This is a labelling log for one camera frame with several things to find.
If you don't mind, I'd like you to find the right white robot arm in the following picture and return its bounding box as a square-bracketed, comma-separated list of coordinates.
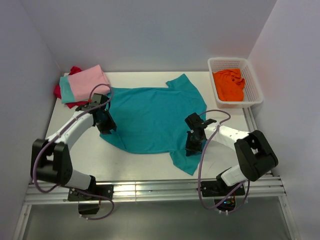
[185, 119, 279, 195]

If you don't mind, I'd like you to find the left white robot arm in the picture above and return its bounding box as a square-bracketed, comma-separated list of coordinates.
[30, 105, 117, 200]

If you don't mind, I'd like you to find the folded pink t shirt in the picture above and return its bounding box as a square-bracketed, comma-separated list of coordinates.
[72, 65, 110, 100]

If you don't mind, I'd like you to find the folded light teal t shirt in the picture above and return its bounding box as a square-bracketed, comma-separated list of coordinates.
[59, 75, 91, 104]

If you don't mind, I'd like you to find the folded red t shirt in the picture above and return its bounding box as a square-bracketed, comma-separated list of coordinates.
[53, 66, 88, 109]

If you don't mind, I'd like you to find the orange crumpled t shirt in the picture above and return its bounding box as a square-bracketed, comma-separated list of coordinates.
[212, 68, 246, 102]

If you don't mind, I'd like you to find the white plastic basket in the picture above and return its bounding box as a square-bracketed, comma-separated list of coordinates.
[207, 57, 263, 109]

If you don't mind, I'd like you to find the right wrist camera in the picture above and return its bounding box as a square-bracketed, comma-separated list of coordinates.
[184, 112, 217, 131]

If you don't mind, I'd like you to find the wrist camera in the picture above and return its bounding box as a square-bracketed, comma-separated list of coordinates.
[88, 93, 110, 108]
[184, 112, 217, 131]

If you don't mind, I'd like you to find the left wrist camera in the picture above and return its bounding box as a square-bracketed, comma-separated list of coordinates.
[88, 93, 110, 108]

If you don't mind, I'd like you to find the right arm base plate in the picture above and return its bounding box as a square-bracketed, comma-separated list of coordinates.
[198, 180, 240, 198]

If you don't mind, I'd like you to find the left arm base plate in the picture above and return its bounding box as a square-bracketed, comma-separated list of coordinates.
[67, 184, 114, 202]

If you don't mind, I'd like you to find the aluminium mounting rail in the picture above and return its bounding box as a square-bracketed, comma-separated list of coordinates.
[23, 176, 286, 205]

